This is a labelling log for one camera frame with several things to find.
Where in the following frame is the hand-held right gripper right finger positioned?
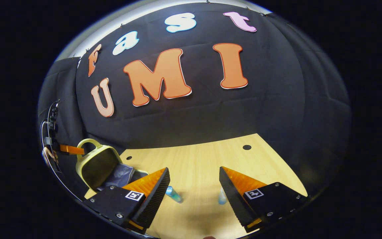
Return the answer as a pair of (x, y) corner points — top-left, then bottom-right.
(219, 166), (311, 233)

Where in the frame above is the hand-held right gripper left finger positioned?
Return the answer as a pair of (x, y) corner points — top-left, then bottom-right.
(83, 167), (171, 234)

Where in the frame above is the pale yellow suitcase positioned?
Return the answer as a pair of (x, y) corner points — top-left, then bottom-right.
(76, 138), (149, 193)

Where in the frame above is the blue lotion bottle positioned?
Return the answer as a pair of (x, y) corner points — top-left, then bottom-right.
(165, 186), (183, 203)

